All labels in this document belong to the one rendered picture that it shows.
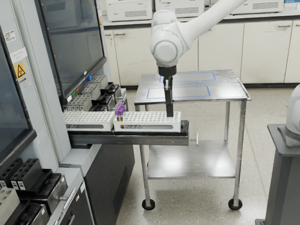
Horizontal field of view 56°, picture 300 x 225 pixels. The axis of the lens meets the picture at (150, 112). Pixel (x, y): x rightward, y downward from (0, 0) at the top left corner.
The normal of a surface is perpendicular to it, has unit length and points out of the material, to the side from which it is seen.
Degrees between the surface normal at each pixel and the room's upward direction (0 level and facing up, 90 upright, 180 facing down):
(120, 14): 90
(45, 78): 90
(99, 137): 90
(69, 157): 0
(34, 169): 90
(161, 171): 0
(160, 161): 0
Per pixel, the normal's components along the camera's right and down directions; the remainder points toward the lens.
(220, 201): -0.08, -0.88
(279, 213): -0.80, 0.33
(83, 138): -0.15, 0.47
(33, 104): 0.99, 0.00
